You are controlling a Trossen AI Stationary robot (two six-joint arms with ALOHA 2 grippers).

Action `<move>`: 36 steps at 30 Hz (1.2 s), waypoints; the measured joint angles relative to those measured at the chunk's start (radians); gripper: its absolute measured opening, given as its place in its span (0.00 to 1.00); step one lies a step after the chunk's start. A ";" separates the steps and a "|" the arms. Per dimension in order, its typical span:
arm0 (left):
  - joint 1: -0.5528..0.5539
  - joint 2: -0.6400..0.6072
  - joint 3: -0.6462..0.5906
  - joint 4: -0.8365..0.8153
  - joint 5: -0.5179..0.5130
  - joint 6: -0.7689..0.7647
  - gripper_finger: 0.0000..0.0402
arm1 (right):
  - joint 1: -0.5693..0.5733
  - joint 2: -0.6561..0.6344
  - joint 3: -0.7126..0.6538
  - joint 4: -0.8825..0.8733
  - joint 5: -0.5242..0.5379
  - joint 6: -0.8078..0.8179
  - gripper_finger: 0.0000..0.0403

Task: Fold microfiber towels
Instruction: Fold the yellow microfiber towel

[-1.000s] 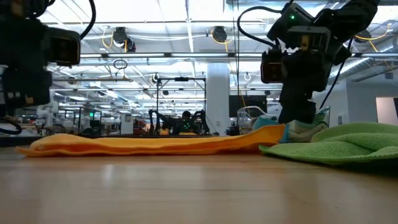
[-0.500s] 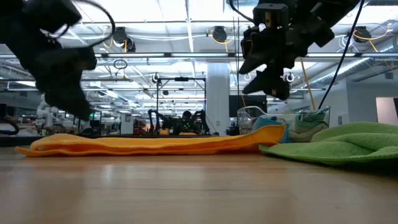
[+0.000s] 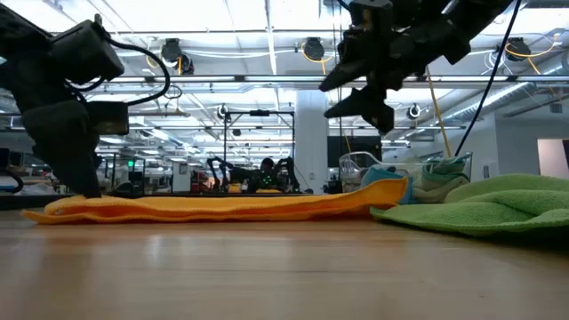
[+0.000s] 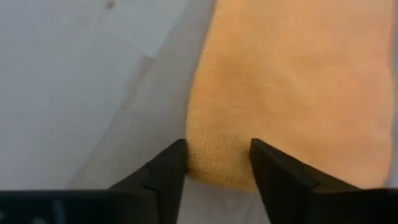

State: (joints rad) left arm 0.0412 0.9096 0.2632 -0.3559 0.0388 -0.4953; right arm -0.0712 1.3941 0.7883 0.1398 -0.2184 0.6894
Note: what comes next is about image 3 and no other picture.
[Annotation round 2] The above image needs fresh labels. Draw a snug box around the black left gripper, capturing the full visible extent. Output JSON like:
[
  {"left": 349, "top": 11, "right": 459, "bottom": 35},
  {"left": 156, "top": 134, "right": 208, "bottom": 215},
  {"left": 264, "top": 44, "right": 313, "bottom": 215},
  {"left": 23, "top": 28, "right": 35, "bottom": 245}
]
[{"left": 21, "top": 100, "right": 102, "bottom": 199}]

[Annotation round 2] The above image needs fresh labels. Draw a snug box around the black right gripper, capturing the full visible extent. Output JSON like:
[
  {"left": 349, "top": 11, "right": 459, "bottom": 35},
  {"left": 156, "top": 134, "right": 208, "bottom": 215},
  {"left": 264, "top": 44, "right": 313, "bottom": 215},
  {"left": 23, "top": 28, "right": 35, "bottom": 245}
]
[{"left": 318, "top": 0, "right": 445, "bottom": 134}]

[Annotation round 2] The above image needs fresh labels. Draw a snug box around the clear plastic bin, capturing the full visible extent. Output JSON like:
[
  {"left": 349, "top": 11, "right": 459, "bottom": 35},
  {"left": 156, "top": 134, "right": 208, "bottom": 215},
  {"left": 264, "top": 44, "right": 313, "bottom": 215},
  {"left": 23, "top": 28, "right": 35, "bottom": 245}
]
[{"left": 338, "top": 150, "right": 473, "bottom": 205}]

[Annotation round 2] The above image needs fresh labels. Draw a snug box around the blue microfiber towel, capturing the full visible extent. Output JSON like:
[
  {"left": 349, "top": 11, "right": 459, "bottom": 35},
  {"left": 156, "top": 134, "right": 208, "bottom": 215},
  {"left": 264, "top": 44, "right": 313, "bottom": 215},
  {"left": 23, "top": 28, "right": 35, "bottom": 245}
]
[{"left": 359, "top": 166, "right": 414, "bottom": 205}]

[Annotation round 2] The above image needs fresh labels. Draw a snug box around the sage green microfiber towel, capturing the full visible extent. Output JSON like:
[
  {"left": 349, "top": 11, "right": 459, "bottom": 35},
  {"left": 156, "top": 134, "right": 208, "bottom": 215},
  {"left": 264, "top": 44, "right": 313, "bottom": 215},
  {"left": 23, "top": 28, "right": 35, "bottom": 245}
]
[
  {"left": 420, "top": 158, "right": 470, "bottom": 190},
  {"left": 411, "top": 177, "right": 470, "bottom": 204}
]

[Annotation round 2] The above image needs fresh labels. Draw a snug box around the orange microfiber towel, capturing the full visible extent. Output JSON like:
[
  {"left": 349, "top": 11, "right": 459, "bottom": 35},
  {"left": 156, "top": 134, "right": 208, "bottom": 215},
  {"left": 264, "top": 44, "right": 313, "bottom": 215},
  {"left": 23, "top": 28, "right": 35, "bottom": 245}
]
[{"left": 20, "top": 176, "right": 410, "bottom": 226}]

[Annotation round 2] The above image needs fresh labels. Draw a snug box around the lime green microfiber towel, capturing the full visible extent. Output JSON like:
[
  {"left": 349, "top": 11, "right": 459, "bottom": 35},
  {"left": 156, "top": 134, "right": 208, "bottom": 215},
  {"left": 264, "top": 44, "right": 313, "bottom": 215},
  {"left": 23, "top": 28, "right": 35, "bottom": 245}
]
[{"left": 369, "top": 172, "right": 569, "bottom": 236}]

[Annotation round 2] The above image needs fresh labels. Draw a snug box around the white square column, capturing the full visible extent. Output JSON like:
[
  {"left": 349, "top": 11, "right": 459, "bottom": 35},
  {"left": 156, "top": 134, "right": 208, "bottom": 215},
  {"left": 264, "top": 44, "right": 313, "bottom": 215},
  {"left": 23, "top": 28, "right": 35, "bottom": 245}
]
[{"left": 294, "top": 88, "right": 331, "bottom": 196}]

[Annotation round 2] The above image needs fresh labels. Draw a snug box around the white distant cabinet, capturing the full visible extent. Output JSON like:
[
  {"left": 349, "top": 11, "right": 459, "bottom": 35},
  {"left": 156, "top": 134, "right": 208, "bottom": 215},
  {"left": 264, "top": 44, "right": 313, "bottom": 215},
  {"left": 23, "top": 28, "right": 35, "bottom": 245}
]
[{"left": 172, "top": 160, "right": 192, "bottom": 193}]

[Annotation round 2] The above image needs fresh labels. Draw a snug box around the black distant robot station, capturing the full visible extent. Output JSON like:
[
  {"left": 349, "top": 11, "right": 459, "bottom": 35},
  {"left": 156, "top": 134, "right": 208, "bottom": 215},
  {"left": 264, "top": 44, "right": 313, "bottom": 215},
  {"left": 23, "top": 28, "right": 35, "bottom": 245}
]
[{"left": 206, "top": 155, "right": 301, "bottom": 195}]

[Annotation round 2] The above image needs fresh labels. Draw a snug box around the pink door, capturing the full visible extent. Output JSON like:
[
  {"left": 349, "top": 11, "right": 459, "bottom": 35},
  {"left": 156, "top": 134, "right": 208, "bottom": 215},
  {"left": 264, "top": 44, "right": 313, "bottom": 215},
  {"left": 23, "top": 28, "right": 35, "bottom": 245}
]
[{"left": 536, "top": 137, "right": 569, "bottom": 179}]

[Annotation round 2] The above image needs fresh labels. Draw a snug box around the black ceiling cable reel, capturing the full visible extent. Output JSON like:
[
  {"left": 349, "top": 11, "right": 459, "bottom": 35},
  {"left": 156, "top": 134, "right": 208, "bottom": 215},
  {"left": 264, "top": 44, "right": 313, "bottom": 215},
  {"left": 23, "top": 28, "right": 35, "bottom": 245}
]
[
  {"left": 505, "top": 37, "right": 533, "bottom": 58},
  {"left": 304, "top": 37, "right": 325, "bottom": 62},
  {"left": 159, "top": 37, "right": 196, "bottom": 76}
]

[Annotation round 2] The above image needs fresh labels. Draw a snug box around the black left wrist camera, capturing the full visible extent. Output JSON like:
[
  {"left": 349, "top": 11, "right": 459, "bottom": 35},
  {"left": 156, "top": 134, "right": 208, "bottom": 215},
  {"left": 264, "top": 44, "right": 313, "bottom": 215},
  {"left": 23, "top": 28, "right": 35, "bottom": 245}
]
[{"left": 86, "top": 100, "right": 130, "bottom": 136}]

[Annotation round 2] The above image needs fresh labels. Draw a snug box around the black wall screen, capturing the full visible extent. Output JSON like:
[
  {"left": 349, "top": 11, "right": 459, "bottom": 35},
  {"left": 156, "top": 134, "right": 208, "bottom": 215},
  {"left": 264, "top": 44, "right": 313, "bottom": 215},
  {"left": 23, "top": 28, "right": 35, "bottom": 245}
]
[{"left": 327, "top": 132, "right": 383, "bottom": 168}]

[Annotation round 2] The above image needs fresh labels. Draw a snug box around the long ceiling light rail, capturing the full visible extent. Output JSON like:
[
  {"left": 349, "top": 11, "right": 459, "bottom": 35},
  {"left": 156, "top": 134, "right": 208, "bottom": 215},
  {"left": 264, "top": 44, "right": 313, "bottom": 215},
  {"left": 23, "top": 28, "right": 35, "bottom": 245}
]
[{"left": 88, "top": 74, "right": 569, "bottom": 85}]

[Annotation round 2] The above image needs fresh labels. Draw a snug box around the yellow floor cable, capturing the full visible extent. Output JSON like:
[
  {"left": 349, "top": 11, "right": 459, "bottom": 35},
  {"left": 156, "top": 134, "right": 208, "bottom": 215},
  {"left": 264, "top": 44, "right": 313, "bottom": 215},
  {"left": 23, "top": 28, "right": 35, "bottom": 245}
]
[{"left": 424, "top": 66, "right": 453, "bottom": 157}]

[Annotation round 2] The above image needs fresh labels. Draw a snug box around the black distant gantry frame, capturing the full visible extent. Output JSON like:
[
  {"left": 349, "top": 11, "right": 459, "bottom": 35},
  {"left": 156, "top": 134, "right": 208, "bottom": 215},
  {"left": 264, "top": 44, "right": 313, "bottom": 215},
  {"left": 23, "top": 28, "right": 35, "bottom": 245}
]
[{"left": 221, "top": 109, "right": 297, "bottom": 192}]

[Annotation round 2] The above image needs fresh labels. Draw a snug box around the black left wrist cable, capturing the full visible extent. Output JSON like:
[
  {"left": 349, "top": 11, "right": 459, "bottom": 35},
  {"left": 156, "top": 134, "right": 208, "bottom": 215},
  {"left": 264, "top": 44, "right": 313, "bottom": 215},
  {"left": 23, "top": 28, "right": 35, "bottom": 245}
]
[{"left": 104, "top": 37, "right": 172, "bottom": 107}]

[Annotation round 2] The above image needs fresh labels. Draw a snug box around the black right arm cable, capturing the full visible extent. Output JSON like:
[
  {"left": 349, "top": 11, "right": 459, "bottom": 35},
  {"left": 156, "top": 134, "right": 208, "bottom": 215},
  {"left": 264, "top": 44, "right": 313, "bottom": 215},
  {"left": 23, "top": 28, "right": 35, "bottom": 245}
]
[{"left": 453, "top": 0, "right": 522, "bottom": 157}]

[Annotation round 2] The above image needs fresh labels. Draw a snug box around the silver ventilation duct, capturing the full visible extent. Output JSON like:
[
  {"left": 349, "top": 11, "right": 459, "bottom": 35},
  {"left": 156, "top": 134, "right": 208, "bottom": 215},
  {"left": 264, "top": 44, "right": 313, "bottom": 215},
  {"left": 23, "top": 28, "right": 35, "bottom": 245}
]
[{"left": 444, "top": 82, "right": 569, "bottom": 124}]

